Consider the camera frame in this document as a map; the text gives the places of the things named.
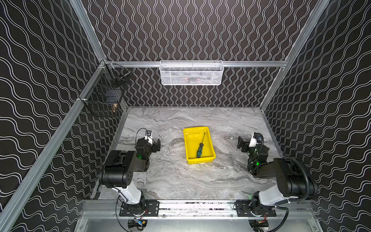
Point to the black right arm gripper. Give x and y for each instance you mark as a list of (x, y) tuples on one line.
[(245, 142)]

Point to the aluminium frame corner post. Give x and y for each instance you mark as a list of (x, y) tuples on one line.
[(308, 27)]

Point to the green handled screwdriver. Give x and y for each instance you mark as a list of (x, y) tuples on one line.
[(200, 149)]

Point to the black wire basket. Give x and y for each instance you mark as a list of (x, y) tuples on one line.
[(105, 98)]

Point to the yellow plastic bin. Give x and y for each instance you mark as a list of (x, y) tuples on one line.
[(192, 138)]

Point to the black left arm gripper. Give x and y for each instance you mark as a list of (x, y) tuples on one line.
[(155, 145)]

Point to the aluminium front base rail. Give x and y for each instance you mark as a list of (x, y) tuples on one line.
[(195, 216)]

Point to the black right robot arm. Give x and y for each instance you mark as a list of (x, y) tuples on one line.
[(293, 180)]

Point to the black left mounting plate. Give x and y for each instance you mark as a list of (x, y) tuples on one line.
[(149, 208)]

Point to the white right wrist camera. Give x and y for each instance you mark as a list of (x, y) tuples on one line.
[(256, 139)]

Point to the aluminium left corner post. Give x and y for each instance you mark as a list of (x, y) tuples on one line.
[(86, 24)]

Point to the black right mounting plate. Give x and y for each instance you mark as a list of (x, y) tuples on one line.
[(255, 209)]

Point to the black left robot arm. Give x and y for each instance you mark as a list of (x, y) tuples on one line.
[(119, 167)]

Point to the black mounting plate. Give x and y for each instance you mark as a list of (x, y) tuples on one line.
[(255, 209), (149, 208)]

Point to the aluminium horizontal back rail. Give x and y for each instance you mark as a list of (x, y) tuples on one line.
[(226, 64)]

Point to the aluminium left side rail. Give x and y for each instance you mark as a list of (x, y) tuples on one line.
[(19, 199)]

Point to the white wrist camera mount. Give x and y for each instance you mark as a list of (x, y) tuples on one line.
[(149, 137)]

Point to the white mesh wall basket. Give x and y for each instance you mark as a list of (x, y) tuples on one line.
[(191, 73)]

